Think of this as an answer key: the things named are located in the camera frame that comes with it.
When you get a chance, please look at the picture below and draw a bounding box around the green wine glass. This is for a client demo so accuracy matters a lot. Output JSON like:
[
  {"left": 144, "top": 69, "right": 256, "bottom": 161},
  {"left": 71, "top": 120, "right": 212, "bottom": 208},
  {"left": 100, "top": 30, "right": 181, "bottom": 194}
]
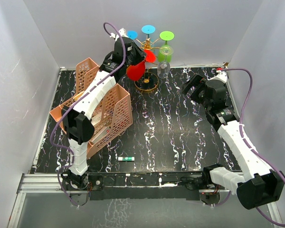
[{"left": 157, "top": 31, "right": 174, "bottom": 63}]

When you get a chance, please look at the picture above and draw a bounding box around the cyan wine glass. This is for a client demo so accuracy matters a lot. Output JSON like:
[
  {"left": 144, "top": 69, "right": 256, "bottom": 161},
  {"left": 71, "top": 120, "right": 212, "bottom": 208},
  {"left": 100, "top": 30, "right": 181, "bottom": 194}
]
[{"left": 141, "top": 25, "right": 156, "bottom": 39}]

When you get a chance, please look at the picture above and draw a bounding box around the green white glue stick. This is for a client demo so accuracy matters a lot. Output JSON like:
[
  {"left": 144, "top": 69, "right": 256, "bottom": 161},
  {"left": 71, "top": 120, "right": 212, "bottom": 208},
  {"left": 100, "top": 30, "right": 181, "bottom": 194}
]
[{"left": 118, "top": 157, "right": 135, "bottom": 162}]

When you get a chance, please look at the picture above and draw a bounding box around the pink plastic file organizer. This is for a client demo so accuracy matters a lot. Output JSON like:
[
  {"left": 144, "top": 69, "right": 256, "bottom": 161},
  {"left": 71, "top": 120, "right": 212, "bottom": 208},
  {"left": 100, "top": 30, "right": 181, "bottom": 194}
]
[{"left": 50, "top": 58, "right": 133, "bottom": 159}]

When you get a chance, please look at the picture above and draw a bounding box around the clear wine glass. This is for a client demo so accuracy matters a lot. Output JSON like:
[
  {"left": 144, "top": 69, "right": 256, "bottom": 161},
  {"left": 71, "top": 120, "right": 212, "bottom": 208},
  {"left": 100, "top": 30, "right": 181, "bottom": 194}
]
[{"left": 157, "top": 46, "right": 174, "bottom": 79}]

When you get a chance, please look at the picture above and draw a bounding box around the red wine glass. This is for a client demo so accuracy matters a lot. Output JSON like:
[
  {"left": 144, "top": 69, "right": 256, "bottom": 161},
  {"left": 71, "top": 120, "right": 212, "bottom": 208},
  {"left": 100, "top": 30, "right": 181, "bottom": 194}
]
[{"left": 126, "top": 50, "right": 156, "bottom": 81}]

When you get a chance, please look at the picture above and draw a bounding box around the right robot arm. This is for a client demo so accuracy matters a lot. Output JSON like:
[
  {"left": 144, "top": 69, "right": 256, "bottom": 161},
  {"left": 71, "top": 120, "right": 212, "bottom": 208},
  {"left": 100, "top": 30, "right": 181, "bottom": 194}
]
[{"left": 181, "top": 71, "right": 285, "bottom": 209}]

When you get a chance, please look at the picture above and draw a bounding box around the silver box in organizer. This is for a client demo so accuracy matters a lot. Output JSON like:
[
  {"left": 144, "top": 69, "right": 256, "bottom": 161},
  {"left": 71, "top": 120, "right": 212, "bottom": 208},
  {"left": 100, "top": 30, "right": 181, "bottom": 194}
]
[{"left": 91, "top": 126, "right": 110, "bottom": 144}]

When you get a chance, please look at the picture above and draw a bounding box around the gold wire glass rack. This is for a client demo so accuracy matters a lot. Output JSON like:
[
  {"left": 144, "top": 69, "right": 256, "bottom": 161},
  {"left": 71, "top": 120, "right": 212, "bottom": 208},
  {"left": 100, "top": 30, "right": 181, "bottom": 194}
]
[{"left": 134, "top": 34, "right": 160, "bottom": 93}]

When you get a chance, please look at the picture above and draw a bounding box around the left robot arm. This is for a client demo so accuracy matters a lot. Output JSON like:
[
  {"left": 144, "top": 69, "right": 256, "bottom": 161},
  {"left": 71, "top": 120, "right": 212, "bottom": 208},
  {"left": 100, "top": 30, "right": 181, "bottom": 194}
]
[{"left": 61, "top": 37, "right": 146, "bottom": 190}]

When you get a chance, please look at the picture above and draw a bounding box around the blue wine glass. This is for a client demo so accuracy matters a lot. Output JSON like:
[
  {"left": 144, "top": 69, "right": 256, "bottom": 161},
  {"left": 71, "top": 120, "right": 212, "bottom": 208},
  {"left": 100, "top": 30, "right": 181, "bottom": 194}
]
[{"left": 127, "top": 30, "right": 138, "bottom": 40}]

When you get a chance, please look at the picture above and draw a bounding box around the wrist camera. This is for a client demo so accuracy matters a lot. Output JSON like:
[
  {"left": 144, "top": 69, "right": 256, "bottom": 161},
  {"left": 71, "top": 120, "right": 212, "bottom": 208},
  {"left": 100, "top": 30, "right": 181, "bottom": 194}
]
[
  {"left": 109, "top": 28, "right": 128, "bottom": 41},
  {"left": 212, "top": 67, "right": 228, "bottom": 84}
]

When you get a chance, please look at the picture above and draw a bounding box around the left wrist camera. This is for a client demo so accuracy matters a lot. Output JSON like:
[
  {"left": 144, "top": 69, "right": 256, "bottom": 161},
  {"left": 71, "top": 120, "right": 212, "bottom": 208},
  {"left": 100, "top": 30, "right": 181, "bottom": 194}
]
[{"left": 109, "top": 28, "right": 128, "bottom": 41}]

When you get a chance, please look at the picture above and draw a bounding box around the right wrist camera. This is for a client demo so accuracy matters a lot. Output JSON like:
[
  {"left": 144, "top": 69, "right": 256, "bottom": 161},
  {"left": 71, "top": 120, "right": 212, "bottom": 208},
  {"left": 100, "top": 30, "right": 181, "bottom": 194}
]
[{"left": 212, "top": 67, "right": 228, "bottom": 84}]

